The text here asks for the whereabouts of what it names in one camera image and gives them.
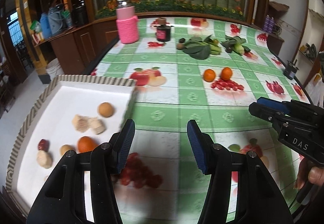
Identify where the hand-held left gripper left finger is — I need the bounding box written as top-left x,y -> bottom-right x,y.
27,119 -> 136,224

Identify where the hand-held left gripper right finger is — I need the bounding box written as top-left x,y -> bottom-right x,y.
187,120 -> 294,224

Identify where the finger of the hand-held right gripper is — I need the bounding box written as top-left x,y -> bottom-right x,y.
248,102 -> 284,124
256,97 -> 292,116

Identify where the pale banana piece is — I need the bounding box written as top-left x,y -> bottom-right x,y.
72,114 -> 90,134
88,118 -> 106,135
37,150 -> 53,169

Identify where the orange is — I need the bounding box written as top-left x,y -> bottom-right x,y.
203,69 -> 216,82
220,67 -> 233,81
77,136 -> 98,153

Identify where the round tan fruit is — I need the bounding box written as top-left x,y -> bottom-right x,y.
98,102 -> 114,118

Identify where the white tray with striped rim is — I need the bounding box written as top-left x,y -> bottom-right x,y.
5,74 -> 138,214

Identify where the person's right hand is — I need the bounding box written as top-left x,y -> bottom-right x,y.
294,158 -> 324,190

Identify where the small black motor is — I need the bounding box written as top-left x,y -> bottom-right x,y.
283,60 -> 301,80

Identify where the green checked fruit-print tablecloth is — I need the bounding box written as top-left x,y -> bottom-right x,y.
86,17 -> 315,224

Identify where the green bok choy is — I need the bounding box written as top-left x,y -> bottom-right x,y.
221,35 -> 250,56
182,35 -> 223,60

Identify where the white plastic bucket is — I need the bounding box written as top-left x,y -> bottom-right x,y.
46,59 -> 65,83

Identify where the wooden cabinet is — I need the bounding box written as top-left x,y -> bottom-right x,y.
34,17 -> 120,80

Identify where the black jar with cork lid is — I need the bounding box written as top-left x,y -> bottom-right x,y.
155,18 -> 173,43

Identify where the pink bottle with knit sleeve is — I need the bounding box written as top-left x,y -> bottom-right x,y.
116,0 -> 140,44

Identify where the black thermos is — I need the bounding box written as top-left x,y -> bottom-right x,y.
72,0 -> 89,27

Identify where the blue thermos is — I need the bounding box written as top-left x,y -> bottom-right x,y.
39,12 -> 52,39

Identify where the grey kettle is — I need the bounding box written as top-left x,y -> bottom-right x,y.
48,3 -> 69,36

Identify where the green bag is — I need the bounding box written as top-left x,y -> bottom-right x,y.
30,20 -> 42,33

